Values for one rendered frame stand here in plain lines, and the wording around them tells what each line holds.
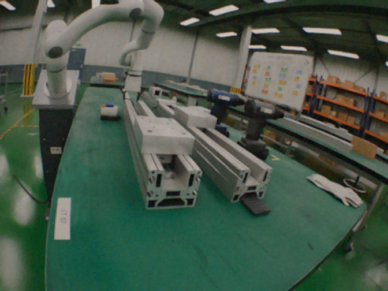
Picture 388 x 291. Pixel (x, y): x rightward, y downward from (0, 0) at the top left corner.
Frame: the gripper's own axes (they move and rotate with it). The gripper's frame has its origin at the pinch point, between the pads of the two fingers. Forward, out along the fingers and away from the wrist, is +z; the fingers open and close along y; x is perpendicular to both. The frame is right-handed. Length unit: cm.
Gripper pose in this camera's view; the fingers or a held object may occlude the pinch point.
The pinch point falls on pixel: (130, 99)
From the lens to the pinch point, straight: 131.0
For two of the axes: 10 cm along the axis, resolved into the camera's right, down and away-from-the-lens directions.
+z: -1.9, 9.3, 3.1
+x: 3.7, 3.6, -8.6
